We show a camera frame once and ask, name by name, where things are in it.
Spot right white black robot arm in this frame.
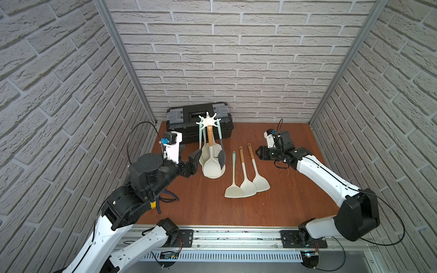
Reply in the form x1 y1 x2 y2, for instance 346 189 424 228
256 129 382 247

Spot blue handled pliers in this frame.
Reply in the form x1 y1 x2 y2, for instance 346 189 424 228
156 190 179 214

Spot cream ladle wooden handle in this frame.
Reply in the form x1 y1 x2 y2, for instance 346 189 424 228
203 125 221 179

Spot cream utensil rack stand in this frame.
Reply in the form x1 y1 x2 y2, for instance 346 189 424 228
197 111 226 179

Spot cream slotted turner wooden handle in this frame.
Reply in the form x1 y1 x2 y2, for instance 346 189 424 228
247 143 270 192

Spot grey spatula green handle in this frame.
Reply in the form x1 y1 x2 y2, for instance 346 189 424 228
216 118 226 168

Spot cream spatula green handle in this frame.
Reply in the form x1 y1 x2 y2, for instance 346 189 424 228
224 151 243 199

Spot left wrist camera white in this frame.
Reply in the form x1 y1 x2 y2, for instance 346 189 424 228
160 131 182 164

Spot cream spatula wooden handle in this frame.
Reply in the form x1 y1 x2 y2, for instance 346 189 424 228
239 146 257 197

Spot cream spoon green handle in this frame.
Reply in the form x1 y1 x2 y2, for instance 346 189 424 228
199 122 204 165

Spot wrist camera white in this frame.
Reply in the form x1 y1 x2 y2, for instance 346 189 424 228
264 129 276 149
160 131 182 164

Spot black plastic toolbox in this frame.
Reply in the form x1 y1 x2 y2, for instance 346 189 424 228
166 102 234 144

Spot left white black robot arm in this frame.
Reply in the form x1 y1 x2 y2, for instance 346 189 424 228
61 150 201 273

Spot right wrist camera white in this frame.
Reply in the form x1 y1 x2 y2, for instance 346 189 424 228
264 129 276 149

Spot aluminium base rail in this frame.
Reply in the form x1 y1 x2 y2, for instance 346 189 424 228
112 225 380 263

